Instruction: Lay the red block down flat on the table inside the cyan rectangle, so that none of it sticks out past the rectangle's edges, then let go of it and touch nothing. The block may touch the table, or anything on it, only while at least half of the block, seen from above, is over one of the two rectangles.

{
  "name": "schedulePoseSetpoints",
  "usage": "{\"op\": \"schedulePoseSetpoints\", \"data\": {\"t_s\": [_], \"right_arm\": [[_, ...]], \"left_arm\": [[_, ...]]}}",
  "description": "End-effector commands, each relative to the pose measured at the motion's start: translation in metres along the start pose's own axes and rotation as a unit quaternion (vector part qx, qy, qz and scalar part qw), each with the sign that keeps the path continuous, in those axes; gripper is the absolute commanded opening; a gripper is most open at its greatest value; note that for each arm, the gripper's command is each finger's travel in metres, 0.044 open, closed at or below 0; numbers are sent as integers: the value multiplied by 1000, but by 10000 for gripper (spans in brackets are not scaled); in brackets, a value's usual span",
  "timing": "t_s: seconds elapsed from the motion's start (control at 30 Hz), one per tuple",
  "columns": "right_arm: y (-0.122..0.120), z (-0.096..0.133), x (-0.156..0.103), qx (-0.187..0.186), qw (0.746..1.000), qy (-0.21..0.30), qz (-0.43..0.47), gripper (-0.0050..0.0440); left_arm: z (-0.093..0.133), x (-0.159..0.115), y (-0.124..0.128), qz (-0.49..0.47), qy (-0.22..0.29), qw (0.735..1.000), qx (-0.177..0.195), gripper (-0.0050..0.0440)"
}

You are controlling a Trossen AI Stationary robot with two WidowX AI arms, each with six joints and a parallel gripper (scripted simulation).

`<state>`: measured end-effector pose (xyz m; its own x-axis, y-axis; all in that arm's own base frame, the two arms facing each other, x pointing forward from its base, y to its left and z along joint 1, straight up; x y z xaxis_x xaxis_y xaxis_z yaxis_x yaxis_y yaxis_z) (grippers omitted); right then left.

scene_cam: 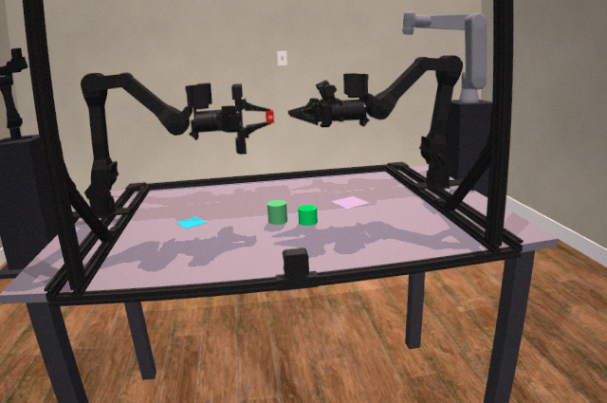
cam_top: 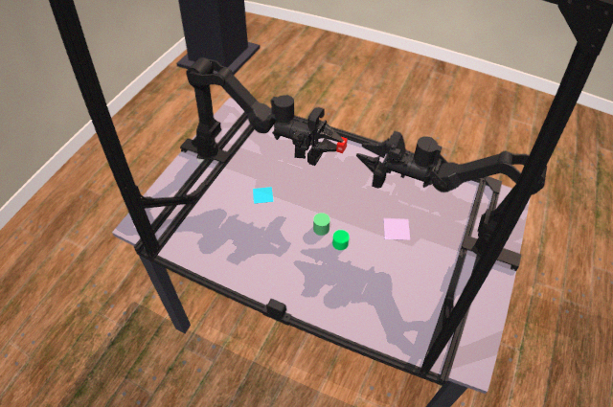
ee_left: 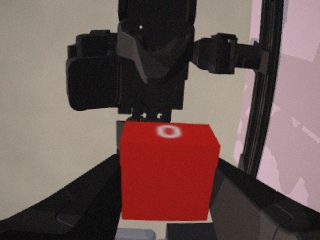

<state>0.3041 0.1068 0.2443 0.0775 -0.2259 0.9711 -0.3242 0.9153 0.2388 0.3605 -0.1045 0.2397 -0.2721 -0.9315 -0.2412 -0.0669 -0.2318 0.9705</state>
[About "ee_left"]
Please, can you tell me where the red block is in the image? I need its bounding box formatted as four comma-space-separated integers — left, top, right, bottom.
120, 121, 221, 221

